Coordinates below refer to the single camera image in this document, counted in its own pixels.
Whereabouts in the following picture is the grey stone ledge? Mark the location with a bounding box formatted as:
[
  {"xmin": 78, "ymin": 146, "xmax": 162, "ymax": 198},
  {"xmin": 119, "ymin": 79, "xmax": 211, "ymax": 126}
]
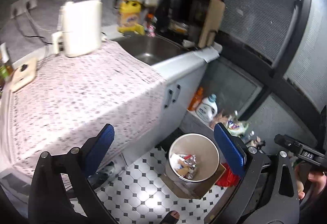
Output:
[{"xmin": 180, "ymin": 109, "xmax": 256, "ymax": 143}]

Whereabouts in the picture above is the large glass jar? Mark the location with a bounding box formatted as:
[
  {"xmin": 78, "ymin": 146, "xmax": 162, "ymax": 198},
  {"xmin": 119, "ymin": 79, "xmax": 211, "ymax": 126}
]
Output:
[{"xmin": 87, "ymin": 161, "xmax": 120, "ymax": 190}]

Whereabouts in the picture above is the crumpled aluminium foil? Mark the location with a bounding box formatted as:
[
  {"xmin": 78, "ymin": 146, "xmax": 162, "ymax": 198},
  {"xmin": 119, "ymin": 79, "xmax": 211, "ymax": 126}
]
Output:
[{"xmin": 184, "ymin": 154, "xmax": 200, "ymax": 180}]

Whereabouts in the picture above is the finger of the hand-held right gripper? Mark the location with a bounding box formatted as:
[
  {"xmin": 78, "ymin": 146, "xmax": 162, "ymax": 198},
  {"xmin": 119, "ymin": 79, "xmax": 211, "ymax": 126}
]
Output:
[{"xmin": 274, "ymin": 134, "xmax": 301, "ymax": 157}]

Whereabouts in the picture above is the black cabinet handle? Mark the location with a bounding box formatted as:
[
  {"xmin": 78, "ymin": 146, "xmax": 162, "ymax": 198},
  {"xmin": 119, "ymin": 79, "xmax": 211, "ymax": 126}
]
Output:
[
  {"xmin": 164, "ymin": 89, "xmax": 173, "ymax": 108},
  {"xmin": 172, "ymin": 85, "xmax": 181, "ymax": 103}
]

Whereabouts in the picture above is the black power cable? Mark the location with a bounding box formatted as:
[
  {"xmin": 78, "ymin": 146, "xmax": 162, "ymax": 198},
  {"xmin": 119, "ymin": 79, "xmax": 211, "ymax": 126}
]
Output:
[{"xmin": 13, "ymin": 10, "xmax": 64, "ymax": 46}]

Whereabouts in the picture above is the wooden cutting board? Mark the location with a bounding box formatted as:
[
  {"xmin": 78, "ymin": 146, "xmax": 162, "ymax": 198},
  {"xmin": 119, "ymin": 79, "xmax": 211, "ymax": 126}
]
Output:
[{"xmin": 198, "ymin": 0, "xmax": 226, "ymax": 49}]

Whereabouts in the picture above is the red cloth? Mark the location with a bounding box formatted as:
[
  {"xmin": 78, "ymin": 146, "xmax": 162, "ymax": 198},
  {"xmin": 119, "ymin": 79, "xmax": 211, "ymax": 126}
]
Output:
[{"xmin": 216, "ymin": 163, "xmax": 242, "ymax": 188}]

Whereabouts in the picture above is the person's right hand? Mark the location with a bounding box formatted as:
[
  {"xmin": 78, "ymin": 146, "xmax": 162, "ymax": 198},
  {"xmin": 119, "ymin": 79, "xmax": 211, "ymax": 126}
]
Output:
[{"xmin": 295, "ymin": 165, "xmax": 327, "ymax": 199}]

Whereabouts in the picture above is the black sandal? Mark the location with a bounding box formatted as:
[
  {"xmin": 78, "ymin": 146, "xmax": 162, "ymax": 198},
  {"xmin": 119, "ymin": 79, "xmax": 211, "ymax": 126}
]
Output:
[{"xmin": 160, "ymin": 210, "xmax": 181, "ymax": 224}]

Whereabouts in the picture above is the orange detergent bottle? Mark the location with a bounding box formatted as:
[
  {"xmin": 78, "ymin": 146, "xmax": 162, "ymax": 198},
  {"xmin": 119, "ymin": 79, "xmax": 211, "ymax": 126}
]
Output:
[{"xmin": 188, "ymin": 87, "xmax": 204, "ymax": 111}]

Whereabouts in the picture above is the square wooden trivet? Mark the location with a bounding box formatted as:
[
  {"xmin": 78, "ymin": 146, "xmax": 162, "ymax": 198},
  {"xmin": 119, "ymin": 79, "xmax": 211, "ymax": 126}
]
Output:
[{"xmin": 10, "ymin": 58, "xmax": 38, "ymax": 92}]

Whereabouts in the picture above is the round beige waste bin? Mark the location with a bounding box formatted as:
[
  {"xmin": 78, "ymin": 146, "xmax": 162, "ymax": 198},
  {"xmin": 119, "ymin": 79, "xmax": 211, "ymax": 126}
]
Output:
[{"xmin": 165, "ymin": 133, "xmax": 221, "ymax": 184}]

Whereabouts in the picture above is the colourful detergent bag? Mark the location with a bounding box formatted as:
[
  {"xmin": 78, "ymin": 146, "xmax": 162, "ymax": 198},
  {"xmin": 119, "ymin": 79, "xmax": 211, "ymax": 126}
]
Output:
[{"xmin": 226, "ymin": 110, "xmax": 249, "ymax": 137}]

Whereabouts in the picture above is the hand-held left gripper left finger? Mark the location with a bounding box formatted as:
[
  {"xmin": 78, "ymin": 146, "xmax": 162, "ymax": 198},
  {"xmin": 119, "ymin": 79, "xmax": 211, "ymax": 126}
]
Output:
[{"xmin": 28, "ymin": 123, "xmax": 116, "ymax": 224}]

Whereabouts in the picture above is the green label bottle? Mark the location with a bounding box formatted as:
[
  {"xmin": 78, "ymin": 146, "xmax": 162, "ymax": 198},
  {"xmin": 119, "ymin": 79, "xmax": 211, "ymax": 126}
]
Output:
[{"xmin": 0, "ymin": 43, "xmax": 14, "ymax": 85}]

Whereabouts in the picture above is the crumpled white paper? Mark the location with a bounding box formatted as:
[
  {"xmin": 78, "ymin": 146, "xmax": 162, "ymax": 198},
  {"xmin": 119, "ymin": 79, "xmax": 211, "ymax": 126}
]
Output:
[{"xmin": 170, "ymin": 153, "xmax": 185, "ymax": 171}]

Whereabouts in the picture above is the yellow detergent bag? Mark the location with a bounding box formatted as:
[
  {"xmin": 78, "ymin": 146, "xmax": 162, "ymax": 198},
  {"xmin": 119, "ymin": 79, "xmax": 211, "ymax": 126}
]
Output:
[{"xmin": 118, "ymin": 0, "xmax": 145, "ymax": 35}]

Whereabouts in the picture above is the grey cabinet door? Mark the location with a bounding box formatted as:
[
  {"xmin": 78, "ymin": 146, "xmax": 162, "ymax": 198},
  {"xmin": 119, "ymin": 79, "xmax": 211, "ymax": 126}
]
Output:
[
  {"xmin": 174, "ymin": 67, "xmax": 208, "ymax": 118},
  {"xmin": 153, "ymin": 80, "xmax": 178, "ymax": 138}
]

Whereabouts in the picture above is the steel kitchen sink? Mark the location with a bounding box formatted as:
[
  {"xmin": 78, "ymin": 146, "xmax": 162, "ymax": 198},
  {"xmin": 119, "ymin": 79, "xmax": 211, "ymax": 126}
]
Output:
[{"xmin": 116, "ymin": 35, "xmax": 191, "ymax": 66}]

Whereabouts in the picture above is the crumpled printed packet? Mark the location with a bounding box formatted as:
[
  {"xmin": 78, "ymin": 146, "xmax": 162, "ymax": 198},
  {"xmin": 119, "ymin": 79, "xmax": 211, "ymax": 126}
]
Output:
[{"xmin": 209, "ymin": 110, "xmax": 232, "ymax": 129}]

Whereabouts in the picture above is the white countertop appliance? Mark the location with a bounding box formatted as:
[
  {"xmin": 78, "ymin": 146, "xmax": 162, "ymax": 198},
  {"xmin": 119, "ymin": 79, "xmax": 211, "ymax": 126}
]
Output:
[{"xmin": 52, "ymin": 0, "xmax": 103, "ymax": 58}]

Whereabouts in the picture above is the black window frame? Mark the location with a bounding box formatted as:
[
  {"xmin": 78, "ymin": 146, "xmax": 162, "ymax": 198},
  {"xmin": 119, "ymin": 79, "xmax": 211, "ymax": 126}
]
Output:
[{"xmin": 207, "ymin": 0, "xmax": 327, "ymax": 143}]

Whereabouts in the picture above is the white detergent bottle blue cap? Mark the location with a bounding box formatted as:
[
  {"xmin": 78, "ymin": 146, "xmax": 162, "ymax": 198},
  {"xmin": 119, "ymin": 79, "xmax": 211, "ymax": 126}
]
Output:
[{"xmin": 195, "ymin": 94, "xmax": 218, "ymax": 122}]

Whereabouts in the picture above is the brown cardboard tray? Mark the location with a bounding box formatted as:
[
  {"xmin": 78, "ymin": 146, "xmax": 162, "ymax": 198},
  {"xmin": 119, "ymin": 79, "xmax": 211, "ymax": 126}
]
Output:
[{"xmin": 161, "ymin": 163, "xmax": 227, "ymax": 200}]

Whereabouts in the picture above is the pink patterned tablecloth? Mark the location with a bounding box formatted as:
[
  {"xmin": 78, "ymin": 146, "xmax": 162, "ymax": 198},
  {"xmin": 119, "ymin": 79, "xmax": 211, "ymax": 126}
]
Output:
[{"xmin": 0, "ymin": 40, "xmax": 168, "ymax": 178}]

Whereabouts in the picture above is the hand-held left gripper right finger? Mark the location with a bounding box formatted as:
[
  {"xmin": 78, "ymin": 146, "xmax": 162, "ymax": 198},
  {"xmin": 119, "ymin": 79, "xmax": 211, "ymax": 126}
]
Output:
[{"xmin": 203, "ymin": 123, "xmax": 300, "ymax": 224}]

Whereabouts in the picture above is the small red cap bottle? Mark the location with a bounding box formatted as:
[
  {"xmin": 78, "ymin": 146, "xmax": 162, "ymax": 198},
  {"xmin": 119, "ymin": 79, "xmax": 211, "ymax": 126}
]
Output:
[{"xmin": 146, "ymin": 15, "xmax": 158, "ymax": 36}]

